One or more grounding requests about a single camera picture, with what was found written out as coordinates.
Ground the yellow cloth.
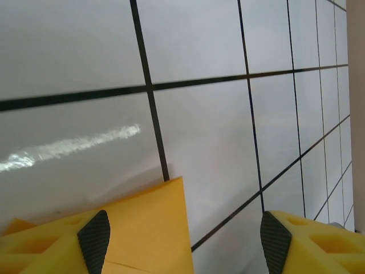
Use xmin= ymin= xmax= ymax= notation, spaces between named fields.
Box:
xmin=0 ymin=176 xmax=194 ymax=274

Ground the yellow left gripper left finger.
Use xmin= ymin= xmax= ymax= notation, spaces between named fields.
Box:
xmin=0 ymin=209 xmax=111 ymax=274

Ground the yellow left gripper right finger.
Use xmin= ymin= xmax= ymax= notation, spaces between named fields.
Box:
xmin=259 ymin=209 xmax=365 ymax=274

